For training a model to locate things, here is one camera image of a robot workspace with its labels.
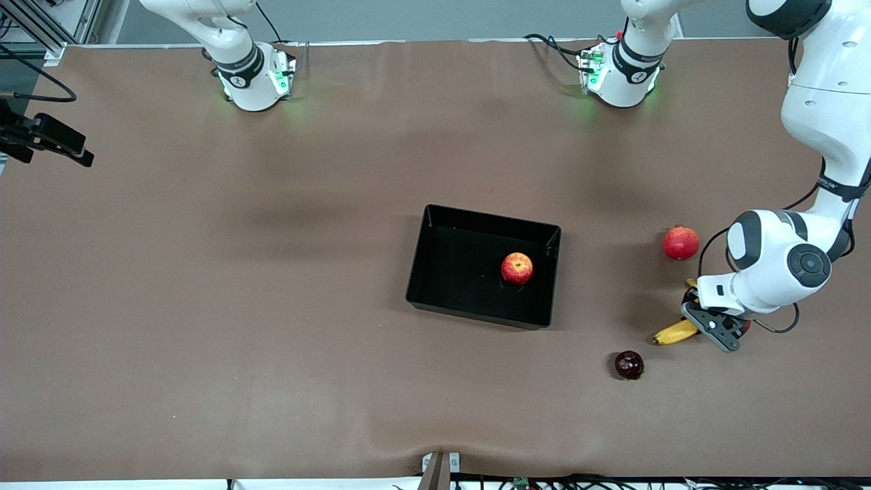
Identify yellow banana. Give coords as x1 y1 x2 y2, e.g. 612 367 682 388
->
652 278 702 346

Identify red apple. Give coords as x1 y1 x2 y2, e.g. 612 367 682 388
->
501 252 534 286

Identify black plastic box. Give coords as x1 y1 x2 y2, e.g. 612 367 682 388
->
406 203 562 331

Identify red pomegranate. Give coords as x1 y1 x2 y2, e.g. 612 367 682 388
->
662 224 701 261

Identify dark purple round fruit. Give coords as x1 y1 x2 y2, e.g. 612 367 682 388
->
614 350 645 381

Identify brown table cover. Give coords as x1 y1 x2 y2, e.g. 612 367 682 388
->
0 37 871 480

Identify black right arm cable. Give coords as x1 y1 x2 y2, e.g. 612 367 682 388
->
0 46 77 103

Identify aluminium frame profile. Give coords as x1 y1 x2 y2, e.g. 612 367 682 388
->
0 0 103 65

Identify black right base cable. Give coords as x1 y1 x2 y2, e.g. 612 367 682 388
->
255 0 286 43

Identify black left base cables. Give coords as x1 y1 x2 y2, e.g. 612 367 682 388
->
524 33 617 72

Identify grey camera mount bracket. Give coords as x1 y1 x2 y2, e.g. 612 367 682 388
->
416 451 461 490

